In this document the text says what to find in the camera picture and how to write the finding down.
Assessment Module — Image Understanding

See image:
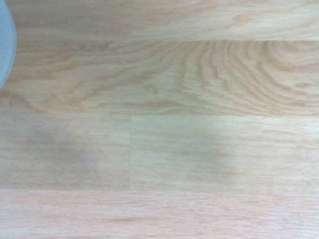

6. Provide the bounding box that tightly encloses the clear plastic pitcher navy lid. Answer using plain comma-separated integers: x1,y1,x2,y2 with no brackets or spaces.
0,0,17,90

